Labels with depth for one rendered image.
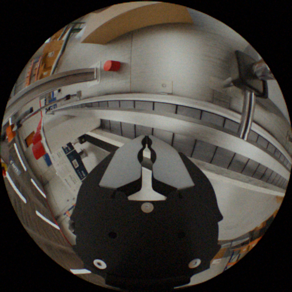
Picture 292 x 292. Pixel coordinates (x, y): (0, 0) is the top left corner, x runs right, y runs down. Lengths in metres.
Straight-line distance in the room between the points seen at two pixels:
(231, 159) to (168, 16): 0.31
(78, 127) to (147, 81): 0.18
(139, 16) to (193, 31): 0.12
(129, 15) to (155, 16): 0.05
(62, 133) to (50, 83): 0.17
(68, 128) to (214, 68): 0.31
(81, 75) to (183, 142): 0.34
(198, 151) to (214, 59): 0.19
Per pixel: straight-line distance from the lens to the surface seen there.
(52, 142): 0.23
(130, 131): 0.21
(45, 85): 0.33
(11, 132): 0.35
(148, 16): 0.27
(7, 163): 0.47
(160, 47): 0.24
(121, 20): 0.28
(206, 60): 0.22
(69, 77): 0.34
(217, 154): 0.18
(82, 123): 0.25
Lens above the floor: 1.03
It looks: 47 degrees down
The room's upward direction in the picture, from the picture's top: 133 degrees counter-clockwise
